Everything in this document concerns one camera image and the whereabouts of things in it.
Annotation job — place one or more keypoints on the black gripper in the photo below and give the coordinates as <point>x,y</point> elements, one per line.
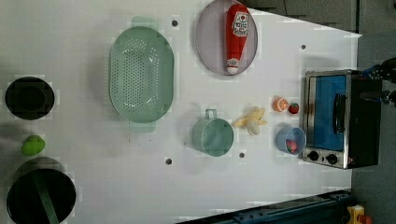
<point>387,71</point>

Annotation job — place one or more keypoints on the yellow peeled toy banana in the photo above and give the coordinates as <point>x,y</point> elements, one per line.
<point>252,121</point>

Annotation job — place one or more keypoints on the toaster oven black and silver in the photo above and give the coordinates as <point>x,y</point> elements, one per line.
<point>341,124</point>

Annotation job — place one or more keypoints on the small red strawberry toy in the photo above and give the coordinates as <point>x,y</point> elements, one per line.
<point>294,108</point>

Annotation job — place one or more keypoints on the orange slice toy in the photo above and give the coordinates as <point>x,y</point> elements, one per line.
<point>280,104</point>

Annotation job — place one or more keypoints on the blue plastic cup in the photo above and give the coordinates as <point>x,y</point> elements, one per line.
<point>293,133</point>

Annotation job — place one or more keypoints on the red toy strawberry in cup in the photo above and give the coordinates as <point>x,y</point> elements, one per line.
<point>291,146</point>

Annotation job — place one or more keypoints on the red ketchup bottle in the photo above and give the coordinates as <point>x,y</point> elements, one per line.
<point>236,36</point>

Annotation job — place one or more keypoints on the green perforated colander basket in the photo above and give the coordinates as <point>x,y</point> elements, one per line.
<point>141,69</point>

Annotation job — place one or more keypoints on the small black bowl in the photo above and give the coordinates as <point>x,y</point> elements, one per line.
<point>29,98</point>

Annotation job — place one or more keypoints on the green toy pepper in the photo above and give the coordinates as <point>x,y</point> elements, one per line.
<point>33,145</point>

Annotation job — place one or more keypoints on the large black pot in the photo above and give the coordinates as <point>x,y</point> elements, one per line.
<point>41,193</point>

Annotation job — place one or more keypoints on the blue metal frame rail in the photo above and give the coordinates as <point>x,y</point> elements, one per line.
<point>326,208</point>

